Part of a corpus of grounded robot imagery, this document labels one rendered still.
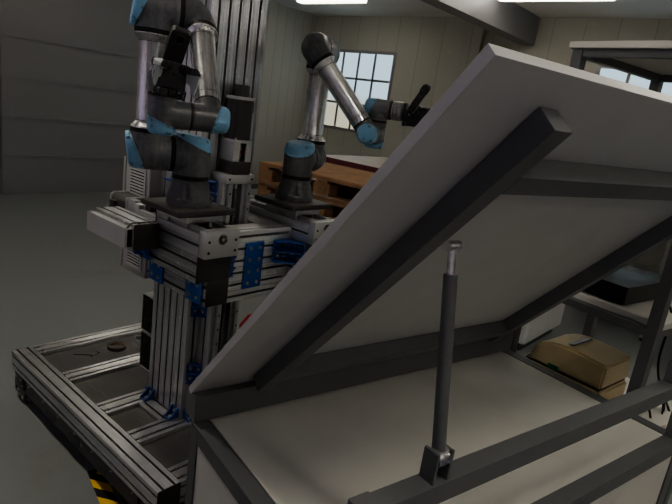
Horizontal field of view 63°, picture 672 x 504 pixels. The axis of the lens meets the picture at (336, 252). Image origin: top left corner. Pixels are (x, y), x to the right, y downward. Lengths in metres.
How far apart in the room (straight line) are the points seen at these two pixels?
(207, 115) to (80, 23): 6.37
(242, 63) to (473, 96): 1.58
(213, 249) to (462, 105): 1.24
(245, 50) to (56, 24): 5.74
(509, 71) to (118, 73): 7.60
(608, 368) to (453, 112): 1.54
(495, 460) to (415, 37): 8.30
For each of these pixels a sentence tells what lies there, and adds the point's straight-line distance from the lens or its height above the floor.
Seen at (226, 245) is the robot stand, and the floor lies 1.07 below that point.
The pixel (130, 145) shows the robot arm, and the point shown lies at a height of 1.34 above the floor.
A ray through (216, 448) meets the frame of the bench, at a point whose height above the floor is 0.80.
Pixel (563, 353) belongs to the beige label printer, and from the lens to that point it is 2.13.
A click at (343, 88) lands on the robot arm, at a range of 2.15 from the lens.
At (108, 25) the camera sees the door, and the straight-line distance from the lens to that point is 8.07.
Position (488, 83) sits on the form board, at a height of 1.59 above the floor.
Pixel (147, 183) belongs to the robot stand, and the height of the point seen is 1.15.
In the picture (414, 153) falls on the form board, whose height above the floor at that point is 1.50.
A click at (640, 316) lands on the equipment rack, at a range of 1.93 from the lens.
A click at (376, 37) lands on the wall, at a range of 9.49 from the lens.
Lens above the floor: 1.54
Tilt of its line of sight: 14 degrees down
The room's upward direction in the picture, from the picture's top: 8 degrees clockwise
